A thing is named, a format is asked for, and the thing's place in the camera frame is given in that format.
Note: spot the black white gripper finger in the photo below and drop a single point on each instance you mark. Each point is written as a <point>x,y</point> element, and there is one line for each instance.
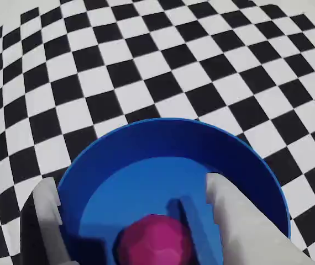
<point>47,226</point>

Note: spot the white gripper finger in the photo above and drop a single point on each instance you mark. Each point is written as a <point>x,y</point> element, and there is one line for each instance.
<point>251,237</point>

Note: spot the pink faceted ball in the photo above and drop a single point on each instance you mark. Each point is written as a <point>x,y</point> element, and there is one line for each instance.
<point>154,243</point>

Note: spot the blue round box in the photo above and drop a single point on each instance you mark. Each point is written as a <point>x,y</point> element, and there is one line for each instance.
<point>160,143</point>

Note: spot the black white checkered mat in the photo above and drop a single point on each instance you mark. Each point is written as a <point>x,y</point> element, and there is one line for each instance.
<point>146,69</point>

